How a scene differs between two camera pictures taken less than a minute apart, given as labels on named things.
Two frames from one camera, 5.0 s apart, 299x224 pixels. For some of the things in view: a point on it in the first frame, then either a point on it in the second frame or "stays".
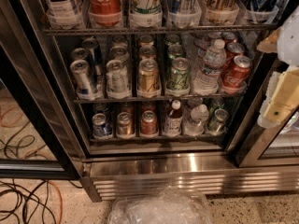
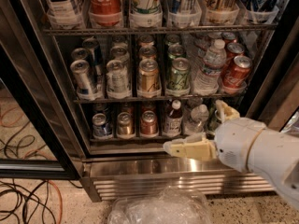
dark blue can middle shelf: (94, 57) stays
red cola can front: (235, 72) stays
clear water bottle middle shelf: (207, 77) stays
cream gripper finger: (269, 45) → (226, 112)
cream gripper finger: (281, 101) → (193, 146)
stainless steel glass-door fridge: (127, 86) stays
